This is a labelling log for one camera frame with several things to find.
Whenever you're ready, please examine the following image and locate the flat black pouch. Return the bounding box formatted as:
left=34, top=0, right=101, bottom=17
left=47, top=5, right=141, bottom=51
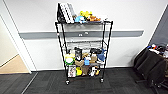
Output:
left=89, top=48, right=101, bottom=56

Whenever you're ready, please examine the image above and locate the small blue cup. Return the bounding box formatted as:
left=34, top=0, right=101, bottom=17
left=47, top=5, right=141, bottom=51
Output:
left=83, top=57, right=91, bottom=66

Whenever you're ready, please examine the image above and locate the brown box with label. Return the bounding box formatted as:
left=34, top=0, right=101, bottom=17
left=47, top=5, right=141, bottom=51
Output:
left=89, top=54, right=99, bottom=64

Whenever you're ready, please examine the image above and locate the brown cardboard box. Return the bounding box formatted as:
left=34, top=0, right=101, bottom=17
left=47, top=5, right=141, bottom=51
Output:
left=74, top=59, right=85, bottom=67

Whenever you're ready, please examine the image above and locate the brown paper bag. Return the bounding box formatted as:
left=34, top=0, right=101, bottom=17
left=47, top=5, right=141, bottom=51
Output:
left=81, top=65, right=90, bottom=76

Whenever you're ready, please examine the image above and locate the yellow packet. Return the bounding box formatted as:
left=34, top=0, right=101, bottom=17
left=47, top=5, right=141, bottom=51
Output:
left=75, top=66, right=83, bottom=77

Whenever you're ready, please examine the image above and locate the black and white packet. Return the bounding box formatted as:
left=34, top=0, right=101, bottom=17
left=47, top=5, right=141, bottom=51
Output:
left=89, top=65, right=100, bottom=78

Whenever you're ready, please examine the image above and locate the white printed box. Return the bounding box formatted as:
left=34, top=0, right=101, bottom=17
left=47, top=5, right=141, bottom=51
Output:
left=67, top=65, right=77, bottom=78

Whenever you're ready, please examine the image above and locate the blue plush toy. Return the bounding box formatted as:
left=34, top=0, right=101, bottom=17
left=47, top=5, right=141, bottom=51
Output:
left=74, top=15, right=87, bottom=24

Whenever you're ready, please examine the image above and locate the orange plush toy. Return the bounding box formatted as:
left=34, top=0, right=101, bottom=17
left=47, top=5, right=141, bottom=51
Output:
left=87, top=14, right=101, bottom=23

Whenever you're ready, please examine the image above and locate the yellow plush toy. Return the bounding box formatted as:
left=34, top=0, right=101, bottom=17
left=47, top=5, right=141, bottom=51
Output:
left=79, top=10, right=94, bottom=20

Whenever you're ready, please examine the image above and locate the white book with print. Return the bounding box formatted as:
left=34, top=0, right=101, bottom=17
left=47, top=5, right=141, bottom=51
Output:
left=59, top=2, right=73, bottom=24

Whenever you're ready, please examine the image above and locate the grey book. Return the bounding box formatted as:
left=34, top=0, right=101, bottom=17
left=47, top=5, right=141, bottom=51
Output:
left=67, top=2, right=78, bottom=22

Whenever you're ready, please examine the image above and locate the small blue orange item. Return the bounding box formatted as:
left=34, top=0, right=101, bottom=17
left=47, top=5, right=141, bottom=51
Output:
left=149, top=44, right=158, bottom=50

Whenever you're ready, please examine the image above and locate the black chair with dark cloth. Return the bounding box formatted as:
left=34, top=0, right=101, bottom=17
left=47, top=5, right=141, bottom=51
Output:
left=133, top=46, right=168, bottom=89

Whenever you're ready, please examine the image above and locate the black wire shelf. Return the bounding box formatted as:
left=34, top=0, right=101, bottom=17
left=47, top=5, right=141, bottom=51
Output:
left=54, top=20, right=114, bottom=85

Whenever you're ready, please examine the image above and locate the long grey wall band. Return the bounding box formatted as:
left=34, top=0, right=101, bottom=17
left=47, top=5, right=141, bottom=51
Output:
left=18, top=29, right=145, bottom=40

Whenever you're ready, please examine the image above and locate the white door frame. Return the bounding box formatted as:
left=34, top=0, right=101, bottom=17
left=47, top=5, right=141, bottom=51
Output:
left=0, top=0, right=38, bottom=73

